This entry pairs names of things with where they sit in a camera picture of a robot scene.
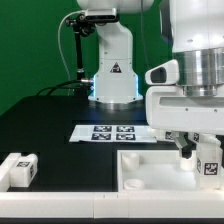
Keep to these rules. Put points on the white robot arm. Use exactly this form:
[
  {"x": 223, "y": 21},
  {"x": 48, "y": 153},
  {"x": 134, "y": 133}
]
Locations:
[{"x": 189, "y": 31}]

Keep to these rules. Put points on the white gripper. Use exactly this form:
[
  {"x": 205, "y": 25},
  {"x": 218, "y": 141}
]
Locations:
[{"x": 167, "y": 108}]

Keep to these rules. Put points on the AprilTag marker sheet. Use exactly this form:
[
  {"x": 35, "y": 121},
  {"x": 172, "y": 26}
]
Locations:
[{"x": 111, "y": 133}]

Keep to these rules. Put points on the black camera stand pole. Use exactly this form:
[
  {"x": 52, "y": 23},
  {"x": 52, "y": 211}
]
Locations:
[{"x": 80, "y": 29}]

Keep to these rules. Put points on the grey camera on stand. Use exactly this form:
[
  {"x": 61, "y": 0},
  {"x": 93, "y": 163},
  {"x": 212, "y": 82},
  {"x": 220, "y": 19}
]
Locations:
[{"x": 99, "y": 15}]

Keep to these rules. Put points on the white U-shaped obstacle fence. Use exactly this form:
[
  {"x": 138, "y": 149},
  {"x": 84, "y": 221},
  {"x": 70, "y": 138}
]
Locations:
[{"x": 119, "y": 204}]

